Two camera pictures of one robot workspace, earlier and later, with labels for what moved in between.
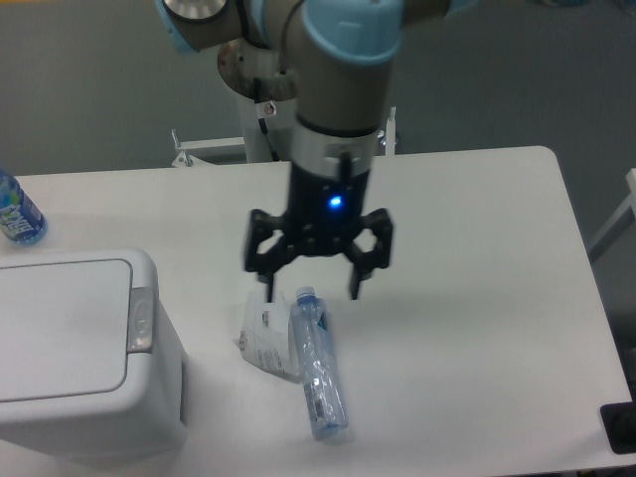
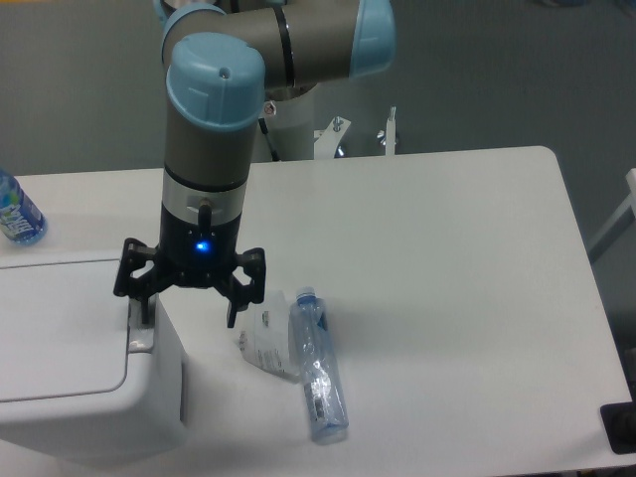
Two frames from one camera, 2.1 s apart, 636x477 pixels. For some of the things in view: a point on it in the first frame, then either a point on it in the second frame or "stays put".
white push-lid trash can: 91,370 stays put
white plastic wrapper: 264,336 stays put
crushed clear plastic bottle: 317,366 stays put
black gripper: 321,216 → 193,254
